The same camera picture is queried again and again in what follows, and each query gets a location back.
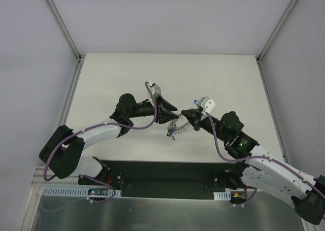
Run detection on metal key organizer ring disc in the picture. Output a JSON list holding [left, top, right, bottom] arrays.
[[167, 111, 191, 135]]

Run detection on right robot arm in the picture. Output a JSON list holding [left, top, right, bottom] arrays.
[[181, 108, 324, 225]]

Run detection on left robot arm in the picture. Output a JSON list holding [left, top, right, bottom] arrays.
[[39, 93, 178, 185]]

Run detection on black key tag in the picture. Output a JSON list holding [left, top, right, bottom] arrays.
[[167, 130, 173, 137]]

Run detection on front aluminium extrusion left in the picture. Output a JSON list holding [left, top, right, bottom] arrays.
[[31, 166, 54, 185]]

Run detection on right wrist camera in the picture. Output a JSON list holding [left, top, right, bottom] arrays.
[[197, 96, 216, 120]]

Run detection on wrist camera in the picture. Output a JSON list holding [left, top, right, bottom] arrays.
[[146, 81, 161, 100], [197, 96, 216, 120]]

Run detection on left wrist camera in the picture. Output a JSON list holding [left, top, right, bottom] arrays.
[[146, 81, 161, 100]]

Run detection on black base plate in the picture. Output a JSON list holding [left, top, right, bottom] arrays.
[[78, 160, 253, 200]]

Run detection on right white cable duct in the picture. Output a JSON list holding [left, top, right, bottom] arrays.
[[213, 190, 232, 201]]

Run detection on white cable duct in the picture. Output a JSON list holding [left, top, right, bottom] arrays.
[[43, 187, 122, 198], [213, 190, 232, 201]]

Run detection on left aluminium frame rail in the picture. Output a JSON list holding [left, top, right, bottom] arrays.
[[44, 0, 84, 129]]

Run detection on aluminium frame rail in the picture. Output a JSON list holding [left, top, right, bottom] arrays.
[[256, 0, 301, 162], [44, 0, 84, 129]]

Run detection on right aluminium frame rail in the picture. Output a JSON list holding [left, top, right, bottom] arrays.
[[256, 0, 301, 162]]

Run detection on left white cable duct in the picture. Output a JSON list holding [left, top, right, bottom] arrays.
[[43, 187, 122, 198]]

